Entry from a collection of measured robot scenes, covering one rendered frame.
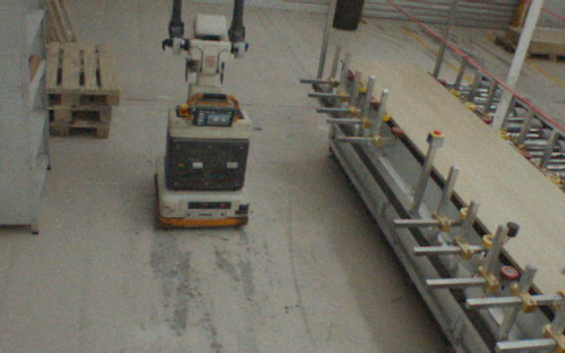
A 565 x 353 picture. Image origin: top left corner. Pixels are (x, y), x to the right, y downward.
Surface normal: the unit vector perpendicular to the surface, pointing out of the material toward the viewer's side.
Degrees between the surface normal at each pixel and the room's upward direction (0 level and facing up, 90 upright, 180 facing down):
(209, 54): 82
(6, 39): 90
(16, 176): 90
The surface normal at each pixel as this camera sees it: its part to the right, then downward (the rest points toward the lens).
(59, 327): 0.14, -0.86
